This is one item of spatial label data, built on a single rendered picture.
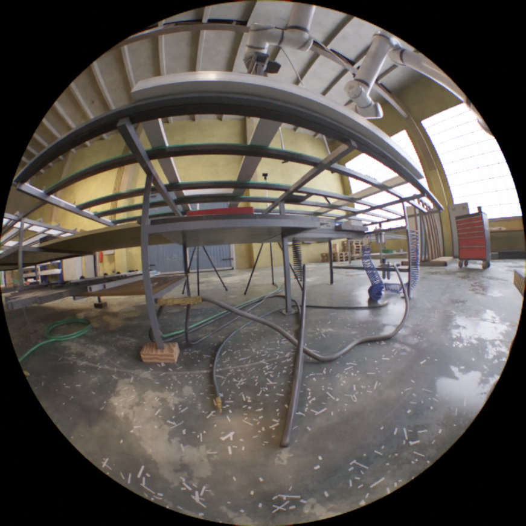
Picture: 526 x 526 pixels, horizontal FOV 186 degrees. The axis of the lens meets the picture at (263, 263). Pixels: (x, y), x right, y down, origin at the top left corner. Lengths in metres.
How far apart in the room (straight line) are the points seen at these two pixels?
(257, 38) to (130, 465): 1.25
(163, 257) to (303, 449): 7.03
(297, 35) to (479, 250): 3.67
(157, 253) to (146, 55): 8.78
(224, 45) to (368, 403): 8.65
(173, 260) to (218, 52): 9.00
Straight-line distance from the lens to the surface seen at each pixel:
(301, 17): 0.89
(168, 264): 7.01
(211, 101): 0.52
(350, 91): 0.85
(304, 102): 0.59
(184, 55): 8.60
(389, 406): 0.54
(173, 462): 0.46
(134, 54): 9.08
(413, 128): 9.20
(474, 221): 3.81
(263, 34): 0.81
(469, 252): 3.85
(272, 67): 0.76
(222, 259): 6.71
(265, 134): 0.68
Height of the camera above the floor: 0.40
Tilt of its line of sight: 2 degrees down
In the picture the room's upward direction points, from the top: 4 degrees counter-clockwise
